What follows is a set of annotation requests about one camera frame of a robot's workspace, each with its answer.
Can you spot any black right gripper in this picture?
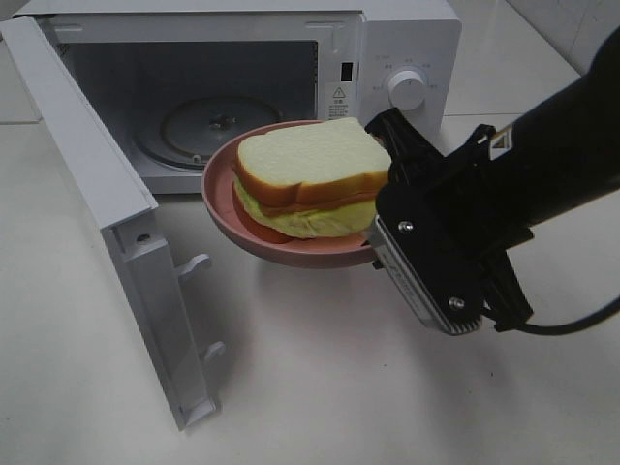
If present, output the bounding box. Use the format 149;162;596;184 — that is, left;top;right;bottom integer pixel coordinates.
364;108;533;331

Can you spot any toasted bread sandwich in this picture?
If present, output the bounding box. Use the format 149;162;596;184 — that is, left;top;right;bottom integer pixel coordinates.
233;118;391;217

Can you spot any pink round plate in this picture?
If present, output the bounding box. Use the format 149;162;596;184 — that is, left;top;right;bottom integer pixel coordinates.
201;120;377;269

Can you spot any white microwave door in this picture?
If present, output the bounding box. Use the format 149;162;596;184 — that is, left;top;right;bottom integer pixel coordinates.
1;16;225;430

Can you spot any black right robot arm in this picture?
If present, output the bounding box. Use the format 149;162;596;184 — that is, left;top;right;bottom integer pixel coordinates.
366;33;619;336

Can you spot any upper white power knob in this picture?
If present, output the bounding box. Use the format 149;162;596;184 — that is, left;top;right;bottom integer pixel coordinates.
387;69;426;110

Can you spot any white warning label sticker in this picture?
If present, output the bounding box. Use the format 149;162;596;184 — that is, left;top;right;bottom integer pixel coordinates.
325;82;350;120

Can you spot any green lettuce leaf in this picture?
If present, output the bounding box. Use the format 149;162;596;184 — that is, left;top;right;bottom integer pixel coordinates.
232;179;376;243

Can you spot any white microwave oven body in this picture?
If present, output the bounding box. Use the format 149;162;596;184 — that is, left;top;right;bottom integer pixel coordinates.
11;1;461;194

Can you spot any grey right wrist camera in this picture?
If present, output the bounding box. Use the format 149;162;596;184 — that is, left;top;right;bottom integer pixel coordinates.
363;181;490;336

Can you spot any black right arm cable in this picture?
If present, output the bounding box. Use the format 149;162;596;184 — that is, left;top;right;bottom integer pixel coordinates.
493;294;620;336

